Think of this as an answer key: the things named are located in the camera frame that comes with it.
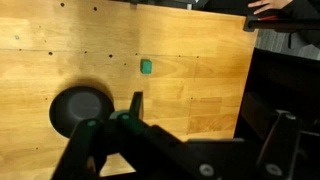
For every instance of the black sleeved forearm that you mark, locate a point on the black sleeved forearm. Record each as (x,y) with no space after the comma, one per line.
(305,13)

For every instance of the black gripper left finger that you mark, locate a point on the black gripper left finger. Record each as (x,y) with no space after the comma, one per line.
(81,146)

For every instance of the green block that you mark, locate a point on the green block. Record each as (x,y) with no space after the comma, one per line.
(146,66)

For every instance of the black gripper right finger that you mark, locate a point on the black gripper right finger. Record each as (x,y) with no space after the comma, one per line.
(278,143)

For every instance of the black metal bar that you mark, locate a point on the black metal bar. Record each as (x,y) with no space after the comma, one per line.
(286,24)

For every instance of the person's bare hand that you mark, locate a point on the person's bare hand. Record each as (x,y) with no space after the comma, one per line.
(268,4)

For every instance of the black bowl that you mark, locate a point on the black bowl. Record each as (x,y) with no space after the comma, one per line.
(80,106)

